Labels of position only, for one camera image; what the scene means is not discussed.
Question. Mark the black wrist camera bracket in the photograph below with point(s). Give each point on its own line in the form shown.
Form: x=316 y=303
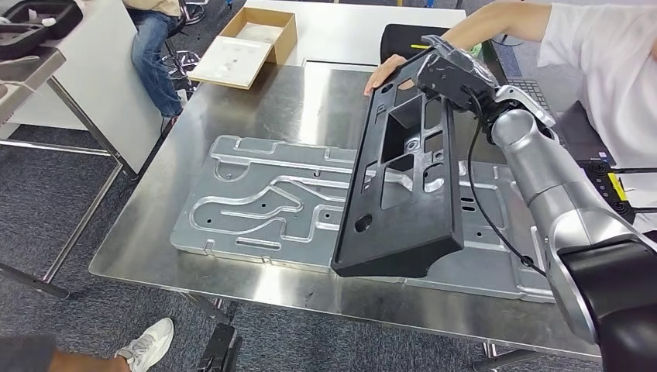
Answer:
x=451 y=82

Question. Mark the steel side table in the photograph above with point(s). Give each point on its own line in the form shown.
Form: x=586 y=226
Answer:
x=25 y=72

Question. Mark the stainless steel workbench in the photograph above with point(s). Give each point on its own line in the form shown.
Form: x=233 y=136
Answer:
x=282 y=102

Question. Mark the white cabinet panel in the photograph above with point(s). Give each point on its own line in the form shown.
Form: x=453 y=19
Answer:
x=102 y=77

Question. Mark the person's hand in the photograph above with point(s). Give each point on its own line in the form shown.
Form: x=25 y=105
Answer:
x=385 y=69

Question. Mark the long black plastic bracket part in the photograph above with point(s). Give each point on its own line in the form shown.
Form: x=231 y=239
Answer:
x=400 y=241

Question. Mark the black foam-lined case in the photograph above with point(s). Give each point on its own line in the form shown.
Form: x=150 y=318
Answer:
x=51 y=20

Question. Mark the black controller with antennas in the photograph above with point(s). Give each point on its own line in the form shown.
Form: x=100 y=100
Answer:
x=611 y=190

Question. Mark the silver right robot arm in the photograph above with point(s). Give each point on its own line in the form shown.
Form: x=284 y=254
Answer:
x=544 y=174

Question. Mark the grey laptop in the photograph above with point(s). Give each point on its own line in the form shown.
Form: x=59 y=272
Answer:
x=528 y=92

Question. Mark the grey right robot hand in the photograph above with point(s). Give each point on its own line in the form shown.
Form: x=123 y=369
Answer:
x=469 y=64

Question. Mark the white table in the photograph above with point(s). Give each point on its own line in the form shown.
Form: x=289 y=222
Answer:
x=349 y=31

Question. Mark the stamped silver metal panel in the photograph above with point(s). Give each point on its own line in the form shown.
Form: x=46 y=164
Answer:
x=256 y=221

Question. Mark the black zip case yellow label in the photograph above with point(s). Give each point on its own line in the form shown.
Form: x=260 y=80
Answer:
x=400 y=41

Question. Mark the person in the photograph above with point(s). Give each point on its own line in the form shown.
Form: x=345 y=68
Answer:
x=149 y=344
x=154 y=56
x=605 y=77

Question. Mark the chrome stool base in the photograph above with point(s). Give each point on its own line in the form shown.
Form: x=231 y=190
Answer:
x=179 y=61

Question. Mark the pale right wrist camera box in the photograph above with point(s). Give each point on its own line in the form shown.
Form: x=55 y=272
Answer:
x=433 y=45

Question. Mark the white flat box lid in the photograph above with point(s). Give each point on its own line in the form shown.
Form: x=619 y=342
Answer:
x=231 y=61

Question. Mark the person's right forearm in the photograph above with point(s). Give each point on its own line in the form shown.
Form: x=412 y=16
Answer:
x=487 y=23

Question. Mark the open cardboard box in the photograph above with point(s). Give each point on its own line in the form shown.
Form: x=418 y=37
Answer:
x=287 y=36

